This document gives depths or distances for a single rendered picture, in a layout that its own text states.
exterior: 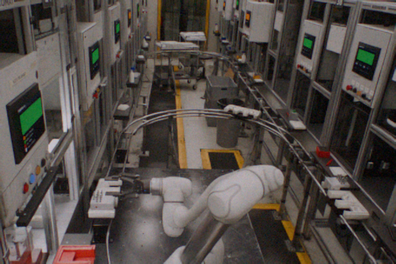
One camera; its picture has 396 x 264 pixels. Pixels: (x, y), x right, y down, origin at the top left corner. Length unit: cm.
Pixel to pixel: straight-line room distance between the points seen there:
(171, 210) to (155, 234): 49
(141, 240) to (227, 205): 105
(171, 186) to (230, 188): 60
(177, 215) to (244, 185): 56
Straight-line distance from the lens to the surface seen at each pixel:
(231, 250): 216
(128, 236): 222
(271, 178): 134
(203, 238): 147
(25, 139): 127
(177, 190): 177
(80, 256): 177
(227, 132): 476
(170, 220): 175
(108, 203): 207
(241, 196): 124
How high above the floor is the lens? 211
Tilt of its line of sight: 24 degrees down
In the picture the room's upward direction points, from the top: 4 degrees clockwise
